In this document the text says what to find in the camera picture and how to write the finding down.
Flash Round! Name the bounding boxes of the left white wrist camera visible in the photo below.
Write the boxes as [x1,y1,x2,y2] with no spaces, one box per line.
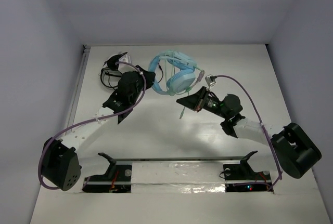
[118,54,132,73]

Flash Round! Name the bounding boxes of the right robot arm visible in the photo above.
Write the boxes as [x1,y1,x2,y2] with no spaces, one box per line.
[176,86,322,179]

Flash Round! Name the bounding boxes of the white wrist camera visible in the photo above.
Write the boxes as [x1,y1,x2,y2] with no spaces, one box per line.
[118,54,132,73]
[205,74,216,90]

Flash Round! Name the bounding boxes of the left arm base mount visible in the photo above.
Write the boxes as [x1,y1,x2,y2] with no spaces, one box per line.
[82,152,132,193]

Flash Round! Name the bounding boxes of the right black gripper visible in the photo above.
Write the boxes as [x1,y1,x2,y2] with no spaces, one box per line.
[176,86,229,120]

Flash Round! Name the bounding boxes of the light blue headphones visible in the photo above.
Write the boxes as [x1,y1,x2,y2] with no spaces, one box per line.
[148,50,205,96]

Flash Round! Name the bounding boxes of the foil covered panel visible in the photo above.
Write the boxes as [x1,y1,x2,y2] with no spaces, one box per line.
[131,162,225,194]

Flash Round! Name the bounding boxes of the black and white headphones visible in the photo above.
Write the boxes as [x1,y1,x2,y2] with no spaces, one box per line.
[99,52,128,90]

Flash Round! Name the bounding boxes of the green headphone cable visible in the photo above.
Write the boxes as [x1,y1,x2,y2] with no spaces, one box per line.
[156,49,206,120]

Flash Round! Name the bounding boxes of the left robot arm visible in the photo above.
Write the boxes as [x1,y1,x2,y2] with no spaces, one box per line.
[37,65,156,191]

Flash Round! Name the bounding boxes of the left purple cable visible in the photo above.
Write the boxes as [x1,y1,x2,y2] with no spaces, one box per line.
[37,61,146,190]

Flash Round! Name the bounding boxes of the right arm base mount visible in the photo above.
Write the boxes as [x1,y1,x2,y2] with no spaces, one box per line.
[219,151,274,193]

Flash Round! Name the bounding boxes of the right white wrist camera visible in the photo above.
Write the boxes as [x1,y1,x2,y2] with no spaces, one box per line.
[205,74,216,90]

